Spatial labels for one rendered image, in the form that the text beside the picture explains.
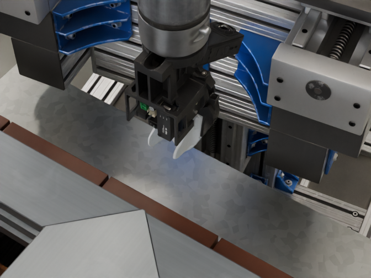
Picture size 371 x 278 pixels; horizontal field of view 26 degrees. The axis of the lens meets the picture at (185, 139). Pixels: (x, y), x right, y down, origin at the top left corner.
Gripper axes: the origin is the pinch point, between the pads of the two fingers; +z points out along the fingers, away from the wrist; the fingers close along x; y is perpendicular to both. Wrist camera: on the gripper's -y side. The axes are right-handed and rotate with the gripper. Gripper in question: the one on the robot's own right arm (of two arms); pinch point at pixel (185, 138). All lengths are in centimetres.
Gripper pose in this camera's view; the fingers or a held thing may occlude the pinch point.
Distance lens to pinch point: 102.9
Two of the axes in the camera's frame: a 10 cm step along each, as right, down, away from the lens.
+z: 0.0, 6.2, 7.8
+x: 8.4, 4.3, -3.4
